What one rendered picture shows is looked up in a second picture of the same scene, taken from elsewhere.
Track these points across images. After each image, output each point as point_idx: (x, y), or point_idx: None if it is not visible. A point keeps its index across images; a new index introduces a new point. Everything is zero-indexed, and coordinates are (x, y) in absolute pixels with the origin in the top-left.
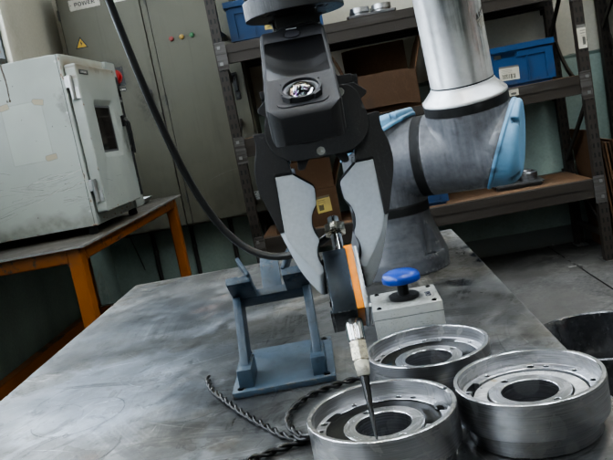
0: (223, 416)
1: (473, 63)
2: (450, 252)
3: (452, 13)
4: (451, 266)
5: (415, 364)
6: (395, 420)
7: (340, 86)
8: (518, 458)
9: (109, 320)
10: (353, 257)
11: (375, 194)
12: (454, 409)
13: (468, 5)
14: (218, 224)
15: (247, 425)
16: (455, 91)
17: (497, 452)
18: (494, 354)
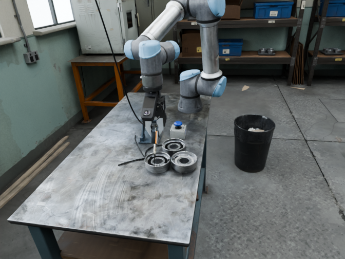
0: (135, 147)
1: (212, 68)
2: (204, 105)
3: (209, 56)
4: (201, 111)
5: (172, 146)
6: (160, 160)
7: (157, 105)
8: (177, 171)
9: (119, 106)
10: (156, 133)
11: (162, 124)
12: (168, 162)
13: (213, 54)
14: (136, 117)
15: (138, 151)
16: (207, 74)
17: (174, 169)
18: (183, 151)
